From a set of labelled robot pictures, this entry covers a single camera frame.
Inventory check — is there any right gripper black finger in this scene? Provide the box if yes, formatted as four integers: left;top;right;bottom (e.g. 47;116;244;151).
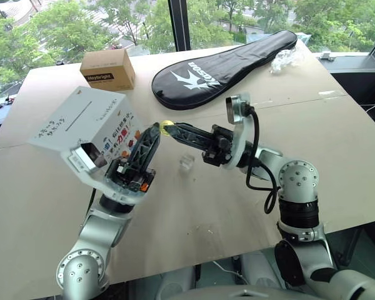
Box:
173;122;216;141
164;126;208;154

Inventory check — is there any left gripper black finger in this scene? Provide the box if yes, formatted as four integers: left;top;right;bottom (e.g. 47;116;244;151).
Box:
129;123;163;172
126;124;153;165

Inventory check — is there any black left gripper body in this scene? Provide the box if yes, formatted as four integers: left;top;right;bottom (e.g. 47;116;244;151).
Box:
104;157;158;193

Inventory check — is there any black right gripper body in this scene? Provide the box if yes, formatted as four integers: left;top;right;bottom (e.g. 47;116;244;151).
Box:
201;124;236;168

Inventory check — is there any gold coin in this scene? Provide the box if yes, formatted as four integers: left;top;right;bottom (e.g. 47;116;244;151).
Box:
159;119;176;137

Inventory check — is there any white box with slot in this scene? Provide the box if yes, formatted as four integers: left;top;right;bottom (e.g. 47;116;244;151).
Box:
27;86;147;164

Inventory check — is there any brown cardboard box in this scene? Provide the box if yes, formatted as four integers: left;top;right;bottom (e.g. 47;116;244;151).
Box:
79;47;137;91

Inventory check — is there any small clear plastic cube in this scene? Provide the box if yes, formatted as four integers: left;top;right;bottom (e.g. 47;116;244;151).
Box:
178;154;196;173

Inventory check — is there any black racket bag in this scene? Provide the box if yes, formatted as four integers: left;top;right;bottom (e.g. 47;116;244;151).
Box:
151;29;299;111

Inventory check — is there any crumpled clear plastic wrap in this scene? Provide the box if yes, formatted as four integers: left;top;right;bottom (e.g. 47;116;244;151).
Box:
269;49;304;74

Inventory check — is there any dark window mullion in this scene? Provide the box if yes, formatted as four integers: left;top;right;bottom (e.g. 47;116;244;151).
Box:
168;0;193;53

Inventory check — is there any grey rounded shape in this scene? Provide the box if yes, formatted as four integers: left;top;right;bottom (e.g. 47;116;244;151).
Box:
157;264;202;300

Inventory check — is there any small dark sill clutter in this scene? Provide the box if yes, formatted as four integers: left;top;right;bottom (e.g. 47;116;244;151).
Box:
0;96;17;114

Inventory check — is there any dark cabinet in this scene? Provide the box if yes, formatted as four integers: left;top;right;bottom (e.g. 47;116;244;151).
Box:
329;29;375;126

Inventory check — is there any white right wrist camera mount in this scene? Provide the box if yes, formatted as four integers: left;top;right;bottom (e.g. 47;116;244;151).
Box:
221;92;259;171

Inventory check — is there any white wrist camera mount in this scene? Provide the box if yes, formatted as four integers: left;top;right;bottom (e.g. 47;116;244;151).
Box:
67;142;159;206
221;92;259;171

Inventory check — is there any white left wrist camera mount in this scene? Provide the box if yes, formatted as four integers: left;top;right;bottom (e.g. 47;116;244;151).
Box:
67;142;159;206

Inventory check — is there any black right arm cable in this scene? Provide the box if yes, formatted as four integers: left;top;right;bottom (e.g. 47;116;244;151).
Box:
245;105;283;215

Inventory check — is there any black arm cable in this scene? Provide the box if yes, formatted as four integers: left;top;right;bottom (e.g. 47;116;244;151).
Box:
88;188;99;209
245;105;283;215

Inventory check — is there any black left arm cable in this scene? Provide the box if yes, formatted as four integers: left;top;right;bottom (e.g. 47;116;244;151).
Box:
88;188;99;209

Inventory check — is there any thin white cable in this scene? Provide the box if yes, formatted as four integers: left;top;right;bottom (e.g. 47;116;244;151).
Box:
211;260;249;286

